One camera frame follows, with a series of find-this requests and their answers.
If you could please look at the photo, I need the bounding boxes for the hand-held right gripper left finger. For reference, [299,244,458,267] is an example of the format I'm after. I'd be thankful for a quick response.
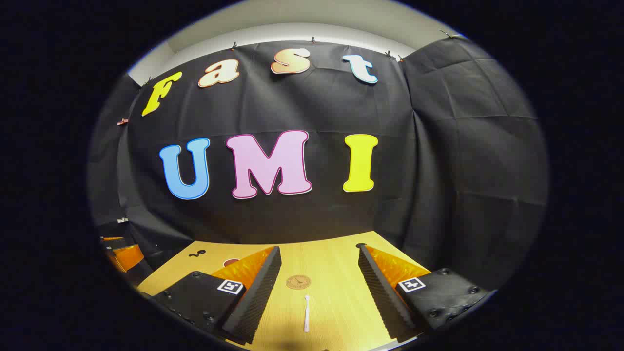
[152,245,282,345]

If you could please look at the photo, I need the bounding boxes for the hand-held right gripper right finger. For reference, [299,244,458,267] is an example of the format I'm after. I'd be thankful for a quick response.
[357,244,489,343]

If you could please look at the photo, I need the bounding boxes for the wooden desktop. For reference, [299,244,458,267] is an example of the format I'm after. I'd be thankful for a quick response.
[138,231,432,351]

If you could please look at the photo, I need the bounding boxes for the black backdrop cloth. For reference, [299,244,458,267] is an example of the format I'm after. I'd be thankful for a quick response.
[88,37,550,293]

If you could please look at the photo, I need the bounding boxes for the row of small cloth clips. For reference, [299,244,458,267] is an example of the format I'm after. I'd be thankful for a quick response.
[229,29,464,63]

